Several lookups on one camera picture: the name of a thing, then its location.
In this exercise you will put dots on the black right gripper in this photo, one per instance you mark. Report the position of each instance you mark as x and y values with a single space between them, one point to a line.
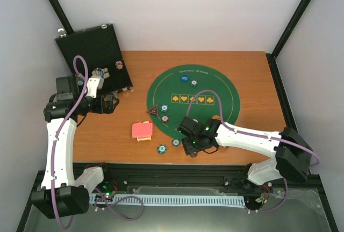
188 147

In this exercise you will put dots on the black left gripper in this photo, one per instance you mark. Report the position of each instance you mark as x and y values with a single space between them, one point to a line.
109 108

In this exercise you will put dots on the teal poker chip stack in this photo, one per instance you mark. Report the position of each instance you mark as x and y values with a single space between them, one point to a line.
161 149

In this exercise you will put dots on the red triangular dealer button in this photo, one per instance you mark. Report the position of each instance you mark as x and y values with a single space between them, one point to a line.
153 110

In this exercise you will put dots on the blue small blind button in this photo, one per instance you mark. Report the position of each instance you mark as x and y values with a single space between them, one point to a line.
184 78

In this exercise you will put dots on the orange big blind button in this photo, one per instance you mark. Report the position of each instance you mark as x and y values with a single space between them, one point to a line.
216 117

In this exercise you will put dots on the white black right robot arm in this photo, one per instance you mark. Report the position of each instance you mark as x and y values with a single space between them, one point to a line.
289 156

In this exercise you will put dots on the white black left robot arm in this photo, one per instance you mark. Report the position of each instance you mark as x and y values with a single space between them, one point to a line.
61 194

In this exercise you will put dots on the blue chips in case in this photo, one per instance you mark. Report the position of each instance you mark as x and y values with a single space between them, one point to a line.
101 72

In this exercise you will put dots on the orange chip in case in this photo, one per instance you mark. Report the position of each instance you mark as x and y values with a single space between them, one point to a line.
119 65

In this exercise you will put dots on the red playing card deck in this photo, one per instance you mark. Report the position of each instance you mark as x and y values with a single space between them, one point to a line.
142 131

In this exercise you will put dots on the round green poker mat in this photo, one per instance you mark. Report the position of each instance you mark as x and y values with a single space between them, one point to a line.
168 89

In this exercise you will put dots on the black poker case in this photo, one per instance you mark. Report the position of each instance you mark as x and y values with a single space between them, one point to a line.
100 49

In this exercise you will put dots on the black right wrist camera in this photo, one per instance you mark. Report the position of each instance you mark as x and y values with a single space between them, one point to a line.
187 126

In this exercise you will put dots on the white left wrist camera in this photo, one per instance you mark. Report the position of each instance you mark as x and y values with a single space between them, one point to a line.
94 84

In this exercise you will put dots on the light blue cable duct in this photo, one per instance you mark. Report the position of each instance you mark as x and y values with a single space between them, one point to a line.
170 200

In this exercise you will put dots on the black aluminium frame rail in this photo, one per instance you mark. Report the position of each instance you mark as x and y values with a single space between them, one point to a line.
179 175

